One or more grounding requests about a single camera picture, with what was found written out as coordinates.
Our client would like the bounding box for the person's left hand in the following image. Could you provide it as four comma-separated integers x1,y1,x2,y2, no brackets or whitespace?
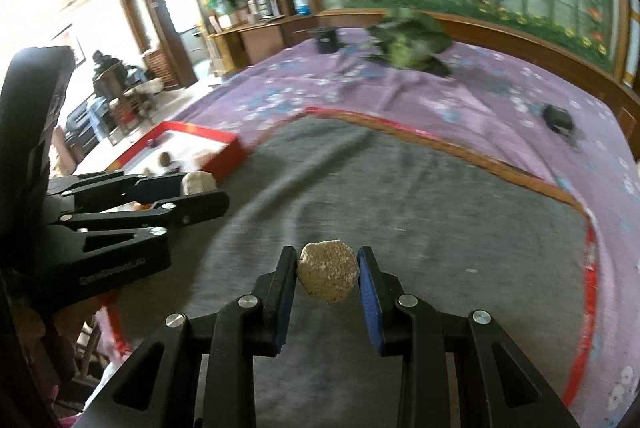
47,298,113,384

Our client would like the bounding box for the black sofa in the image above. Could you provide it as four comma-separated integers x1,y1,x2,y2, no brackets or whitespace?
57,100,108,143

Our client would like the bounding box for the round pale sugarcane piece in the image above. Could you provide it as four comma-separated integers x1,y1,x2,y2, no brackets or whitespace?
181,172,217,196
297,239,361,305

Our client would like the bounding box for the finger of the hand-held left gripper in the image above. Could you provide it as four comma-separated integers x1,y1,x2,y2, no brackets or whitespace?
47,173,188,212
27,190,231,309

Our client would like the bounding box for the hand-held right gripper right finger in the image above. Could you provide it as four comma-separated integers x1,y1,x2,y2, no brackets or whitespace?
356,246,581,428

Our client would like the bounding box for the wooden bed headboard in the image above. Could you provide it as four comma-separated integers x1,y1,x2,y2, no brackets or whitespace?
280,10,640,149

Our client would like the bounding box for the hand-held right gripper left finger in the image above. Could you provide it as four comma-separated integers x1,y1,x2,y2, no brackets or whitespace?
82,245,299,428

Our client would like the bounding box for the black cup with stick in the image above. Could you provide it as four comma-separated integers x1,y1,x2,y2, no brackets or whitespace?
307,26,341,54

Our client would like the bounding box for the grey felt mat red border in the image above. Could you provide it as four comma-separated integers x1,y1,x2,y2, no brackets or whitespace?
107,108,598,428

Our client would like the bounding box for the red box with white inside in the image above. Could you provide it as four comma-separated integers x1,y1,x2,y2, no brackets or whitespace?
120,121,249,183

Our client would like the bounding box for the purple floral bedsheet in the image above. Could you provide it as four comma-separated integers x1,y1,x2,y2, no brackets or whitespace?
175,25,640,428

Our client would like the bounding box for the white bowl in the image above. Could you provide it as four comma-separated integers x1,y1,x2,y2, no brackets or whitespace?
131,78,166,94

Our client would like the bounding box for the wooden side cabinet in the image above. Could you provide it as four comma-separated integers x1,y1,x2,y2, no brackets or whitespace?
207,15,296,73

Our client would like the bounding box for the green leafy vegetable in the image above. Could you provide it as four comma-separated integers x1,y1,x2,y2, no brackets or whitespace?
367,10,453,76

